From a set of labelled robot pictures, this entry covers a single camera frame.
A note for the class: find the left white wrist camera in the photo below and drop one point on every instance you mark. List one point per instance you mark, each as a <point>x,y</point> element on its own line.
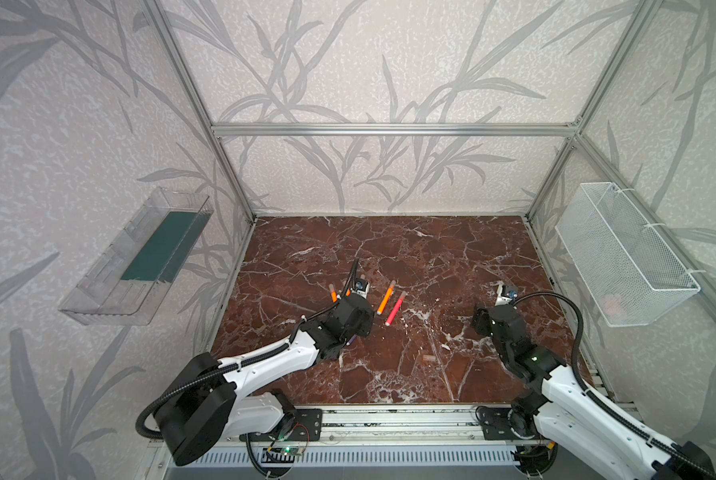
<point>361,287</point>

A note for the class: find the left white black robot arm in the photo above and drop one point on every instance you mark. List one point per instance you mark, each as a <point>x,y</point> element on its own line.
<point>211,398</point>

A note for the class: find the small green circuit board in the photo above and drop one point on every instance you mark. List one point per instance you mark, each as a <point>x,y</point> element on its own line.
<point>283,455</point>

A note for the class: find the pink highlighter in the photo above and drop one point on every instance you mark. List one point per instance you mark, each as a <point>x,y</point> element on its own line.
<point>396,309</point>

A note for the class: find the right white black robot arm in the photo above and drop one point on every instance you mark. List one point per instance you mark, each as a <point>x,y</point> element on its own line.
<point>563,408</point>

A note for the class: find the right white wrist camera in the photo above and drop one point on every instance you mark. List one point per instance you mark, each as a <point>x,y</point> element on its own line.
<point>506,293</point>

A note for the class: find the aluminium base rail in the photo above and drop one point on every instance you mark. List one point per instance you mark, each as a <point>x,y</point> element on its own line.
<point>394,426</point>

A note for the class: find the clear plastic wall tray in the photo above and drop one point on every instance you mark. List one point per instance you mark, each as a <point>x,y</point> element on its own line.
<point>132,277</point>

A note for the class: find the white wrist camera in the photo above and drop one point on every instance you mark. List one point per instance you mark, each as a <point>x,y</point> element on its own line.
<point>506,293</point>
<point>361,287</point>

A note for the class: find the aluminium frame crossbar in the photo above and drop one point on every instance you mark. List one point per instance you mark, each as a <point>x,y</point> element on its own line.
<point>222,130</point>

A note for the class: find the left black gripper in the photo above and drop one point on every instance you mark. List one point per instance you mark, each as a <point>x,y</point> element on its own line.
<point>347,294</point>

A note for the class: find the white wire mesh basket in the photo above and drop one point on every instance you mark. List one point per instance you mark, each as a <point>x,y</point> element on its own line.
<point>631,273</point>

